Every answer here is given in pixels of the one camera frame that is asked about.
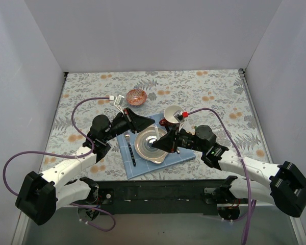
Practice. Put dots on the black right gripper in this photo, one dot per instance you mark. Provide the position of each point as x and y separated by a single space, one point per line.
174 141

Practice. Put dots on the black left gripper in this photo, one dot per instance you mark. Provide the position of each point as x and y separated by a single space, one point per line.
130 120

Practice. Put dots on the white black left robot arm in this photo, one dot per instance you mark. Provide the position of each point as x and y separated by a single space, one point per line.
61 173

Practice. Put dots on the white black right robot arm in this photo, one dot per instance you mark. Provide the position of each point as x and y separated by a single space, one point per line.
250 166

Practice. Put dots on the silver fork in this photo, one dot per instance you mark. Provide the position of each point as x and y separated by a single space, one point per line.
127 138

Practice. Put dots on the cream grey plate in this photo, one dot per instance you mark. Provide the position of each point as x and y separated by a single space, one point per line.
143 145

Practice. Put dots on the red patterned bowl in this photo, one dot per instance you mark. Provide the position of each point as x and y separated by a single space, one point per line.
136 97

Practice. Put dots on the red white cup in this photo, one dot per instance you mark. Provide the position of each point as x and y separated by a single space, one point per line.
171 116

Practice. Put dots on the blue checked placemat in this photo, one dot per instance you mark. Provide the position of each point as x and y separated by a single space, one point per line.
144 166

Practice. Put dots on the floral patterned tablecloth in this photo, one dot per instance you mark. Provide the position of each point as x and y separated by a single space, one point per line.
216 98

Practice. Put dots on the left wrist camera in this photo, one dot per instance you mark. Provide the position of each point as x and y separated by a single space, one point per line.
118 102

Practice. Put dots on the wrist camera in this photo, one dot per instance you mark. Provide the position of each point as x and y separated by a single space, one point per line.
118 102
180 117

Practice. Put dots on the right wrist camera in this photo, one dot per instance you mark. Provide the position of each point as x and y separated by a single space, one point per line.
180 117

